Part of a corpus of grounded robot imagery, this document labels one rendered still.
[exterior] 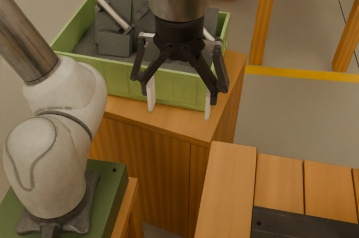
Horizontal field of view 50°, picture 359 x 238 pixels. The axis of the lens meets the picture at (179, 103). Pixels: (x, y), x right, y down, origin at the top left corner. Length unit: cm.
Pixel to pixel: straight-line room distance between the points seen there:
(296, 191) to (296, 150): 125
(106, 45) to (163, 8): 105
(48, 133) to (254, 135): 172
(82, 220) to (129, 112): 54
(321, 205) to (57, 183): 70
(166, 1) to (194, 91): 85
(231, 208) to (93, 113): 44
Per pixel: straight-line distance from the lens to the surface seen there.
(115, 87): 147
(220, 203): 108
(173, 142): 141
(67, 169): 88
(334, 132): 257
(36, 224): 104
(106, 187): 108
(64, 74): 96
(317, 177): 121
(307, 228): 109
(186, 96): 139
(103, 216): 103
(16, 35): 92
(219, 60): 62
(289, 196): 115
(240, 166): 115
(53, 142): 85
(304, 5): 367
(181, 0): 53
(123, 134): 151
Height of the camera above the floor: 183
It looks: 46 degrees down
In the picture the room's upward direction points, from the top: straight up
